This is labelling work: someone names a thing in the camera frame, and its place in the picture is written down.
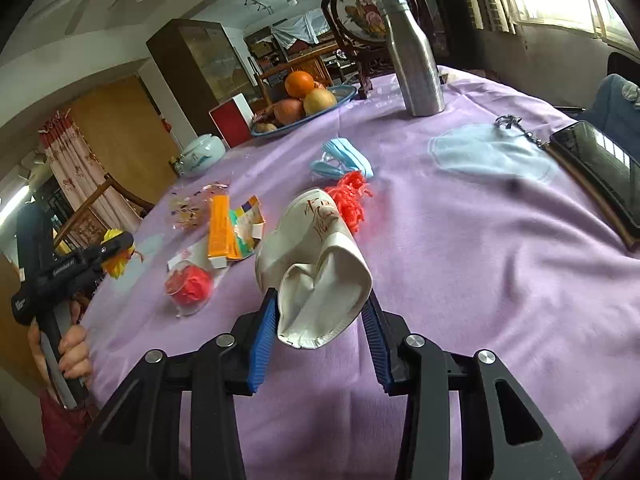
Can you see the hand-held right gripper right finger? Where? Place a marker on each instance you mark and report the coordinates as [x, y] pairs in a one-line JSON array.
[[377, 355]]

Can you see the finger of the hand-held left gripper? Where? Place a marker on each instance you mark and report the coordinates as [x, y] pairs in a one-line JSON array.
[[110, 250]]

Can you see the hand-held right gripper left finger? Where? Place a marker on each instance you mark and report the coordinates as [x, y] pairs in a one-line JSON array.
[[260, 355]]

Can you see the yellow wrapper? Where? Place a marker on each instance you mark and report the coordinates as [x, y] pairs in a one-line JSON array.
[[117, 265]]

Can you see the white paper cup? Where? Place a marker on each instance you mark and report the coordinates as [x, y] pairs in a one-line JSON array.
[[310, 260]]

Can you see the person's left hand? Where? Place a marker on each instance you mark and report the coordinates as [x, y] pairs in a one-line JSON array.
[[77, 355]]

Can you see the wooden armchair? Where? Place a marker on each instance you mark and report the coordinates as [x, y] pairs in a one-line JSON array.
[[85, 225]]

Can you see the clear cup with red filling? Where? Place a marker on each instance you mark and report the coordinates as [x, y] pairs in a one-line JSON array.
[[190, 282]]

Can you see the pink floral curtain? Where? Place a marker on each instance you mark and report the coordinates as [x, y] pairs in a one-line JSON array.
[[75, 170]]

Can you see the clear plastic wrapper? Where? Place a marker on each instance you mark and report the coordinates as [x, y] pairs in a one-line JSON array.
[[190, 210]]

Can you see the long orange-red box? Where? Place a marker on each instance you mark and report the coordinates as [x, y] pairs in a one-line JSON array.
[[220, 230]]

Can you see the purple tablecloth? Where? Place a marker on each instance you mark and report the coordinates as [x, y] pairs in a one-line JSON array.
[[450, 260]]

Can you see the pale ceramic jar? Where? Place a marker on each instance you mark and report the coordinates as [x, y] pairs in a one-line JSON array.
[[202, 152]]

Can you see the red shredded ribbon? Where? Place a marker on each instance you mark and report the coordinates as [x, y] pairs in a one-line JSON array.
[[350, 200]]

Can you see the red box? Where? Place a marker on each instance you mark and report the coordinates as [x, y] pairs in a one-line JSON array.
[[227, 127]]

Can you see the wooden glass cabinet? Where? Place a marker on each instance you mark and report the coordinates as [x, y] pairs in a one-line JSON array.
[[200, 70]]

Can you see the blue clip toy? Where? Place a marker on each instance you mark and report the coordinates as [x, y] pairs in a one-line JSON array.
[[345, 155]]

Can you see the red apple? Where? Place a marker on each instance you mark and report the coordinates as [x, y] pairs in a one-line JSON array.
[[289, 111]]

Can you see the yellow fruit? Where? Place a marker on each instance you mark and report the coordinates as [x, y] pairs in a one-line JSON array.
[[320, 102]]

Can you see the blue fruit plate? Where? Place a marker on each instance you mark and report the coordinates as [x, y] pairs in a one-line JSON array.
[[345, 95]]

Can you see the key bunch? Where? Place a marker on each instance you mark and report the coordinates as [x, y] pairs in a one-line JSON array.
[[510, 121]]

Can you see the carved wooden chair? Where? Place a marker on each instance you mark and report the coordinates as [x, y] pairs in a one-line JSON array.
[[310, 67]]

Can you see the silver metal bottle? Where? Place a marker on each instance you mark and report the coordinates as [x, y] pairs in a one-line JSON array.
[[417, 70]]

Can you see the white hanging cloth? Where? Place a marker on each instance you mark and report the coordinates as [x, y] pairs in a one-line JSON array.
[[300, 30]]

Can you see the black phone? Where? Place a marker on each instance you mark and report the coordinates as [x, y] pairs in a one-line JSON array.
[[595, 160]]

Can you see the round decorative screen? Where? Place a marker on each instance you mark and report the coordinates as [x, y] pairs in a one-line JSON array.
[[360, 10]]

